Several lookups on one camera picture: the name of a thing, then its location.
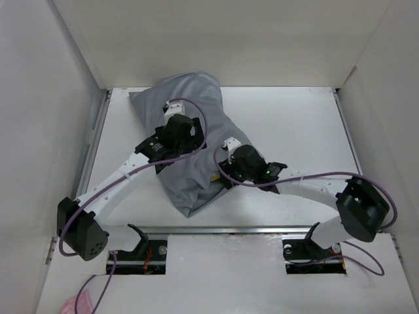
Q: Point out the pink cloth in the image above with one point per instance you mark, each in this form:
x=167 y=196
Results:
x=83 y=304

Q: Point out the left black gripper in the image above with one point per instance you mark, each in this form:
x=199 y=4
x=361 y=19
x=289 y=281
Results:
x=196 y=141

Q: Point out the cream yellow pillow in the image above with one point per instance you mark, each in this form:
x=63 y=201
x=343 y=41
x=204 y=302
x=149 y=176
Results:
x=215 y=177

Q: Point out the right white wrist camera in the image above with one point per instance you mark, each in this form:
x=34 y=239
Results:
x=230 y=145

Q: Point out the grey pillowcase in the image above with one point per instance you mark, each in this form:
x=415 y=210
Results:
x=188 y=182

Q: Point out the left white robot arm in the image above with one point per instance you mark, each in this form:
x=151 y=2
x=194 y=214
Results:
x=80 y=222

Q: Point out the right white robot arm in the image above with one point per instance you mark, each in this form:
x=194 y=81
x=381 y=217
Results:
x=362 y=205

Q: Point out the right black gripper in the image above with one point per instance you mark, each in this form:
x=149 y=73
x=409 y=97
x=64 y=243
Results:
x=227 y=168

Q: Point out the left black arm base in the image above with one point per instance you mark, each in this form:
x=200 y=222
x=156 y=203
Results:
x=136 y=253

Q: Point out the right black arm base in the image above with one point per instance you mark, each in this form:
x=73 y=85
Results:
x=303 y=256

